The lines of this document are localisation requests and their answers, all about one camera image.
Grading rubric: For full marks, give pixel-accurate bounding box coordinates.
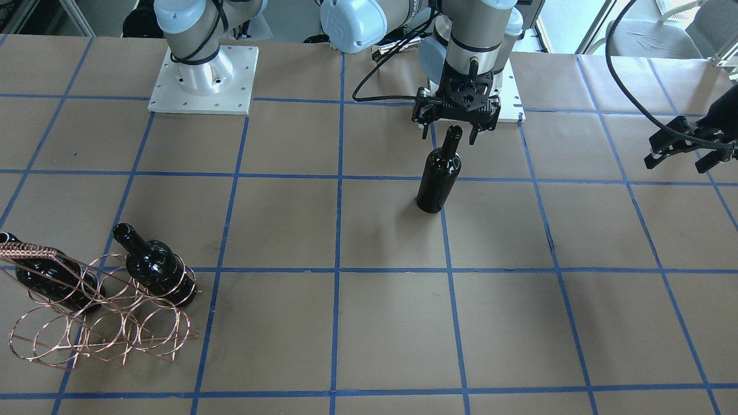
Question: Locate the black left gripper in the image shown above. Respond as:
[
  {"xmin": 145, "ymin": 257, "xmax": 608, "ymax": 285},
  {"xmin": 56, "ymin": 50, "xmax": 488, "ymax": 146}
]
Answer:
[{"xmin": 644, "ymin": 85, "xmax": 737, "ymax": 173}]

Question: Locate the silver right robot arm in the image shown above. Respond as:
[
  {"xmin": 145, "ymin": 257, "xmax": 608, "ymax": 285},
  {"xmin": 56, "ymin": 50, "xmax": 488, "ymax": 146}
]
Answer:
[{"xmin": 148, "ymin": 1, "xmax": 519, "ymax": 144}]

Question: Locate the grey office chair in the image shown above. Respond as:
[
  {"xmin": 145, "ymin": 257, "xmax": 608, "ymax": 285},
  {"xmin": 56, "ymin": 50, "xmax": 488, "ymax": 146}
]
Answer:
[{"xmin": 603, "ymin": 1, "xmax": 737, "ymax": 62}]

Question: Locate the dark bottle in basket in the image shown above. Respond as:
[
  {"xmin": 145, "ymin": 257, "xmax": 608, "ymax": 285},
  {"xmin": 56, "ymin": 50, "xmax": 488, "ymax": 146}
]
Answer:
[
  {"xmin": 111, "ymin": 222, "xmax": 196, "ymax": 307},
  {"xmin": 15, "ymin": 258, "xmax": 107, "ymax": 313}
]

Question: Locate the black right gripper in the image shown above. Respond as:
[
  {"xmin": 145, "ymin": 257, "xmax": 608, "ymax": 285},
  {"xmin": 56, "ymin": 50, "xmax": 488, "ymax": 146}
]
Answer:
[{"xmin": 411, "ymin": 58, "xmax": 501, "ymax": 145}]

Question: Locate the copper wire wine basket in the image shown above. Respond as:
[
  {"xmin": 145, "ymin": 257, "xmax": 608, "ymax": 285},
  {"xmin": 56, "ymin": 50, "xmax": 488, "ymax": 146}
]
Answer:
[{"xmin": 2, "ymin": 242, "xmax": 198, "ymax": 371}]

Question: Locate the dark bottle in basket rear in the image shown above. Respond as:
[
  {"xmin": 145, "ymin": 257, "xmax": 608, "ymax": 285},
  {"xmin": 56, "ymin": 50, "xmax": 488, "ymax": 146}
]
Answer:
[{"xmin": 15, "ymin": 258, "xmax": 107, "ymax": 313}]

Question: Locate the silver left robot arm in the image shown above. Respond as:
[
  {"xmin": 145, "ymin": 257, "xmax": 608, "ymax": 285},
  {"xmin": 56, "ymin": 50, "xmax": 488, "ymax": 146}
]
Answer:
[{"xmin": 412, "ymin": 6, "xmax": 736, "ymax": 173}]

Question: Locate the dark wine bottle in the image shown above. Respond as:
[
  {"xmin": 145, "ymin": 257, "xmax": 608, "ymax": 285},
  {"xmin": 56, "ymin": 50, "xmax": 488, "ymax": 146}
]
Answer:
[{"xmin": 416, "ymin": 125, "xmax": 463, "ymax": 214}]

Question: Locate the black braided cable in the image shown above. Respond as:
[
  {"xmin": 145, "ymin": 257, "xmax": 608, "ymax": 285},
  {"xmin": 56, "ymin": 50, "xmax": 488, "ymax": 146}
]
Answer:
[
  {"xmin": 352, "ymin": 12, "xmax": 450, "ymax": 104},
  {"xmin": 604, "ymin": 0, "xmax": 738, "ymax": 152}
]

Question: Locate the dark bottle in basket front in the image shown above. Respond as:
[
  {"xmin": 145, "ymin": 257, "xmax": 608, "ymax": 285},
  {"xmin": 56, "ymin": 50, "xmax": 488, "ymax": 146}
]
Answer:
[{"xmin": 111, "ymin": 222, "xmax": 196, "ymax": 307}]

